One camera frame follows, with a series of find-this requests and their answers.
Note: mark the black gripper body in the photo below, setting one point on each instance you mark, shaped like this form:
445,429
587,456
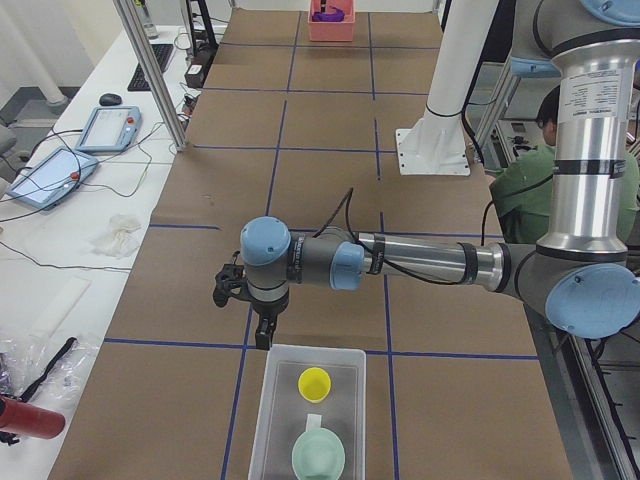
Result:
268,311

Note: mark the purple cloth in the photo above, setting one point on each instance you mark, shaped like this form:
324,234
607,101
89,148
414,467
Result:
328,14

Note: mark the yellow plastic cup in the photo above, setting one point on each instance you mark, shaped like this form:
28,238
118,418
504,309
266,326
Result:
314,384

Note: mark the mint green bowl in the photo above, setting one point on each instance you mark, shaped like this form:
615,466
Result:
318,454

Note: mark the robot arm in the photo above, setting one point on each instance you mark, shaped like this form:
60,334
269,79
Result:
575,275

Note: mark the black power box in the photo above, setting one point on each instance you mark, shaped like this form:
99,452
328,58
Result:
195,76

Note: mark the pink plastic bin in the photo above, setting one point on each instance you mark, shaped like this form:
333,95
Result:
332,32

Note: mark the clear plastic bin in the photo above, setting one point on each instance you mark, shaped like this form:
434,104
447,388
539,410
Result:
283,411

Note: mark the crumpled white tissue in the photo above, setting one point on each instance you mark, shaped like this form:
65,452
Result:
118,241

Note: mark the white flat plastic strip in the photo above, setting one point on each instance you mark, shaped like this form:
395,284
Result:
53,315

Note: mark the black computer mouse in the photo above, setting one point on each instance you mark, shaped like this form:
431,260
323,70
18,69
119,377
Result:
110,99

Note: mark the far teach pendant tablet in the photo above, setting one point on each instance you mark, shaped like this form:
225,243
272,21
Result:
109,130

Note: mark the teach pendant tablet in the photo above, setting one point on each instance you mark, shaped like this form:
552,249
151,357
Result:
53,179
109,130

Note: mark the clear plastic bag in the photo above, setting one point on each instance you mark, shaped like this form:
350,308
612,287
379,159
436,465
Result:
34,369

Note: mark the near teach pendant tablet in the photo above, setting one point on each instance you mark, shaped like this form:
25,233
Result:
53,179

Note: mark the red cylinder bottle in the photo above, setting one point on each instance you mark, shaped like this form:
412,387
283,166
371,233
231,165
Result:
29,420

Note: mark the person in green shirt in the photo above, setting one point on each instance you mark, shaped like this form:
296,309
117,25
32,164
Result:
521,193

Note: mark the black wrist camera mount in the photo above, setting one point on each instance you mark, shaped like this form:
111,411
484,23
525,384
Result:
230,282

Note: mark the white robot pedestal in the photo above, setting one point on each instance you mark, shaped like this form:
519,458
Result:
435,145

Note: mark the aluminium frame post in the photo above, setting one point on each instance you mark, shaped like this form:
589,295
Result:
146,58

